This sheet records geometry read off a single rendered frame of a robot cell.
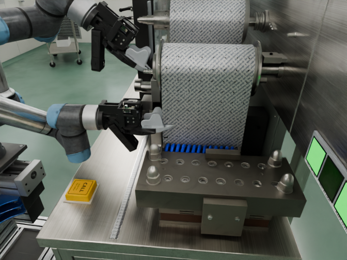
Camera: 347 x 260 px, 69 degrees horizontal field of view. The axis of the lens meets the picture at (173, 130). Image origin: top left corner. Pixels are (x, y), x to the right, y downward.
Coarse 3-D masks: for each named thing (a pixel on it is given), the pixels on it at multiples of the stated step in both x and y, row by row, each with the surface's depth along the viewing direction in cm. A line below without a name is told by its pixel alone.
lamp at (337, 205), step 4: (344, 188) 37; (344, 192) 37; (340, 196) 38; (344, 196) 37; (340, 200) 38; (344, 200) 37; (336, 204) 39; (340, 204) 38; (344, 204) 37; (336, 208) 39; (340, 208) 38; (344, 208) 37; (340, 212) 38; (344, 212) 37; (344, 216) 37; (344, 220) 37
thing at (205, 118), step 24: (168, 96) 68; (192, 96) 68; (216, 96) 67; (240, 96) 66; (168, 120) 72; (192, 120) 71; (216, 120) 71; (240, 120) 70; (192, 144) 76; (216, 144) 75; (240, 144) 74
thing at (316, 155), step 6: (312, 144) 47; (318, 144) 45; (312, 150) 47; (318, 150) 45; (312, 156) 47; (318, 156) 45; (312, 162) 47; (318, 162) 45; (312, 168) 47; (318, 168) 45
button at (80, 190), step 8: (72, 184) 76; (80, 184) 76; (88, 184) 76; (96, 184) 78; (72, 192) 74; (80, 192) 74; (88, 192) 74; (72, 200) 74; (80, 200) 73; (88, 200) 73
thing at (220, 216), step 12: (204, 204) 58; (216, 204) 58; (228, 204) 57; (240, 204) 57; (204, 216) 60; (216, 216) 60; (228, 216) 59; (240, 216) 59; (204, 228) 62; (216, 228) 62; (228, 228) 62; (240, 228) 61
